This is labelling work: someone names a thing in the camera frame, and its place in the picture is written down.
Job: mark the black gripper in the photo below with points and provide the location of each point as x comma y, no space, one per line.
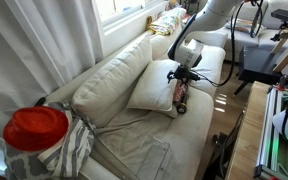
183,73

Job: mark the white square throw pillow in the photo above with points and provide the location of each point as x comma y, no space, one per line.
150,86

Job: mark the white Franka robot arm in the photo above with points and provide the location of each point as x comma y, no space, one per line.
214,13

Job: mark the multicolour patterned throw pillow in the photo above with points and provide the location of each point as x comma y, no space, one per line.
242,28

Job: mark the red patterned folded blanket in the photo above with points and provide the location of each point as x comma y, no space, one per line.
180,91

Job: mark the yellow black flashlight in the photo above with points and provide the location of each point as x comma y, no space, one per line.
182,107

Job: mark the cream fabric sofa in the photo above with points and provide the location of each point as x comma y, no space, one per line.
184,133

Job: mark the floral folded blanket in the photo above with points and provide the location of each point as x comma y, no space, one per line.
165,21

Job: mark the light grey sofa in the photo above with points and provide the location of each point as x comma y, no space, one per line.
245,45

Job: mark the large cream back cushion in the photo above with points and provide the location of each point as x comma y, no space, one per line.
110,83

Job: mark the small colourful toy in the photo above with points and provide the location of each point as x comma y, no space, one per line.
173,4

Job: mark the black coffee table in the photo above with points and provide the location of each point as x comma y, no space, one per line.
257,65

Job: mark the black stand legs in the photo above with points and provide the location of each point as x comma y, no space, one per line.
222,143

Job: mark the clear plastic container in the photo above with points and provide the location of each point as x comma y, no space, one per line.
150,160

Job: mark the white framed window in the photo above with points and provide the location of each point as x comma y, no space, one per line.
124,10

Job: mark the red clamp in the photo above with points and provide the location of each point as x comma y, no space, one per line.
283,82

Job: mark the grey white striped cloth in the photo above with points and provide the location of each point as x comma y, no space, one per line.
72,146

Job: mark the white curtain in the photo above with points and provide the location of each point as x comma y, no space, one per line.
27,50

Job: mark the aluminium frame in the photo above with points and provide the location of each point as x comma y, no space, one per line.
267,133

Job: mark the black camera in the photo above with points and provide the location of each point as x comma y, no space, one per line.
285,15

